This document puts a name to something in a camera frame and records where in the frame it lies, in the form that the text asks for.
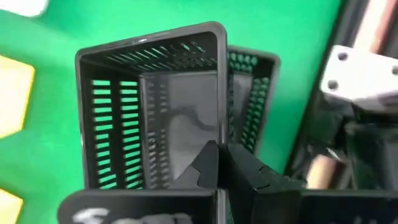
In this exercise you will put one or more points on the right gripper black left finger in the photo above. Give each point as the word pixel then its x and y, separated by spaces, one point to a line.
pixel 140 205

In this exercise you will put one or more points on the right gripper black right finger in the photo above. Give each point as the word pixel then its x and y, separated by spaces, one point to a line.
pixel 280 205

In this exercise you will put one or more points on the black plastic basket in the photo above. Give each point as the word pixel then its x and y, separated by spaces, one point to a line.
pixel 186 102
pixel 244 90

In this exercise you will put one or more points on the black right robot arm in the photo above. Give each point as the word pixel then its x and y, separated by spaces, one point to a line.
pixel 373 155

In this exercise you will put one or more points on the green table mat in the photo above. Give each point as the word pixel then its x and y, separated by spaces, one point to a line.
pixel 280 25

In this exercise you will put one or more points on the grey metal bracket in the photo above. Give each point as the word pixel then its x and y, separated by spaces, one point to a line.
pixel 357 77

